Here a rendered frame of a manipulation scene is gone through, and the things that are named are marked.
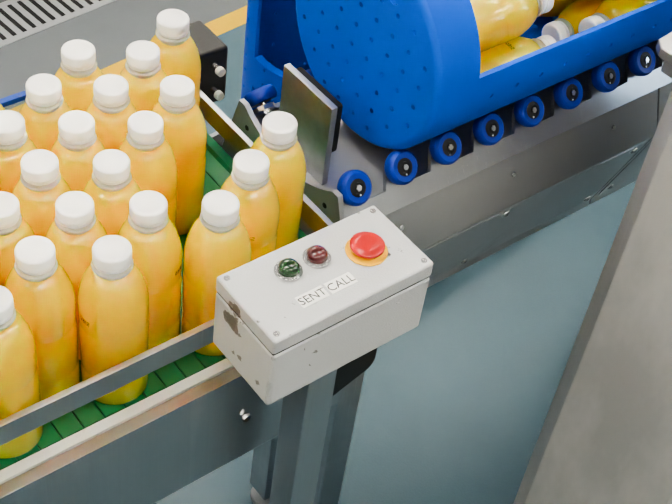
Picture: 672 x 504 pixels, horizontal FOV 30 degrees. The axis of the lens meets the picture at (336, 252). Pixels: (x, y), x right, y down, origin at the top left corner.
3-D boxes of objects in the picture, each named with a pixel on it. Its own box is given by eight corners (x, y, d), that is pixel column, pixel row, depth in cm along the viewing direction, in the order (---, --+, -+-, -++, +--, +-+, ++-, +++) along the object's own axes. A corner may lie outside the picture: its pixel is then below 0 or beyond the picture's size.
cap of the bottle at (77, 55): (100, 68, 144) (100, 55, 143) (67, 74, 143) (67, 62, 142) (89, 48, 147) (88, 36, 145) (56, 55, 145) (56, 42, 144)
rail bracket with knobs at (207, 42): (233, 114, 171) (237, 53, 164) (188, 131, 168) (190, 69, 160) (193, 74, 176) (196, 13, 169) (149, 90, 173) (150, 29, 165)
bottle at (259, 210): (209, 269, 150) (216, 148, 137) (269, 270, 151) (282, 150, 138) (210, 314, 145) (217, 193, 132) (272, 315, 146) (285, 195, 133)
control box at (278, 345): (419, 326, 134) (435, 260, 127) (266, 407, 125) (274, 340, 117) (362, 268, 139) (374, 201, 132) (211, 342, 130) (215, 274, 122)
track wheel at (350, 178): (368, 164, 154) (359, 164, 155) (339, 177, 152) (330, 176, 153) (378, 198, 155) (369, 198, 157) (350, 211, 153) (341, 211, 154)
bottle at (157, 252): (104, 347, 140) (100, 224, 127) (133, 304, 145) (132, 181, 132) (162, 369, 139) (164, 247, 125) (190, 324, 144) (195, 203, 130)
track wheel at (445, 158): (464, 129, 161) (454, 129, 163) (436, 129, 159) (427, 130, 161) (465, 164, 162) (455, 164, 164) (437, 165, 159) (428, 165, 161)
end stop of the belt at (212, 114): (356, 266, 146) (359, 248, 144) (350, 269, 146) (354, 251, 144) (172, 79, 167) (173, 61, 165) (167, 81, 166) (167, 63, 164)
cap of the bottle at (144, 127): (137, 149, 135) (137, 136, 134) (121, 128, 138) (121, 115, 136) (169, 139, 137) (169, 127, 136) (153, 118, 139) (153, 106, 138)
